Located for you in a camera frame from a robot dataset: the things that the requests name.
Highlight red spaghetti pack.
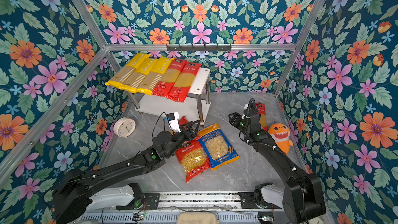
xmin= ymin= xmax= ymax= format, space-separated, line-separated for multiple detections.
xmin=256 ymin=103 xmax=268 ymax=131
xmin=152 ymin=59 xmax=187 ymax=97
xmin=167 ymin=62 xmax=201 ymax=102

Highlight orange shark plush toy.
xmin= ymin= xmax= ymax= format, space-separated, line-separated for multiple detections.
xmin=268 ymin=123 xmax=293 ymax=154

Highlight white two-tier shelf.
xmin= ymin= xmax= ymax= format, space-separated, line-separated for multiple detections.
xmin=135 ymin=68 xmax=211 ymax=126

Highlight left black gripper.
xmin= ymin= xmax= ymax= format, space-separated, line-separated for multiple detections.
xmin=164 ymin=117 xmax=200 ymax=159

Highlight black hook rail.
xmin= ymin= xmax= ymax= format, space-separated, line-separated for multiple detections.
xmin=166 ymin=44 xmax=232 ymax=52

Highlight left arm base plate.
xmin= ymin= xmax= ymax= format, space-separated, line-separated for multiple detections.
xmin=133 ymin=193 xmax=160 ymax=211

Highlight red macaroni bag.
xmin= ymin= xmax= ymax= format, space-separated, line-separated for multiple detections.
xmin=178 ymin=116 xmax=189 ymax=126
xmin=175 ymin=140 xmax=210 ymax=183

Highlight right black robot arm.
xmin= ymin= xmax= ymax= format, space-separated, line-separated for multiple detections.
xmin=229 ymin=99 xmax=326 ymax=224

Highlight round cream alarm clock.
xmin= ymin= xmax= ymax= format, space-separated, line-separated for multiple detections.
xmin=114 ymin=117 xmax=136 ymax=138

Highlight yellow spaghetti bag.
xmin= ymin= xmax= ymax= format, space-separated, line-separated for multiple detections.
xmin=136 ymin=57 xmax=174 ymax=95
xmin=119 ymin=58 xmax=158 ymax=93
xmin=105 ymin=53 xmax=150 ymax=88

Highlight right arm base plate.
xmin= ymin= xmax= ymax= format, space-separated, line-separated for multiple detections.
xmin=237 ymin=192 xmax=266 ymax=209

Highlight beige box at bottom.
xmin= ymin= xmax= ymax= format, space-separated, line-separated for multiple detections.
xmin=176 ymin=212 xmax=219 ymax=224

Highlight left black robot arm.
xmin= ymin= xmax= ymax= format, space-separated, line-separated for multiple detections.
xmin=53 ymin=120 xmax=200 ymax=224

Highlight blue orecchiette pasta bag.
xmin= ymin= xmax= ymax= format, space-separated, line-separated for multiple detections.
xmin=197 ymin=123 xmax=240 ymax=171

